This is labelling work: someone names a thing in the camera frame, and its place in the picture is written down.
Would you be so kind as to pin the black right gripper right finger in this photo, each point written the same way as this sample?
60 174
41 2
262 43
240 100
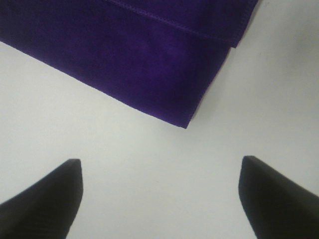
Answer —
276 207

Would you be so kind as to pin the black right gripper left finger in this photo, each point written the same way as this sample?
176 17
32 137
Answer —
47 209

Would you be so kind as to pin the purple towel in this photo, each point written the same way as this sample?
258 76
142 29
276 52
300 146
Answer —
157 56

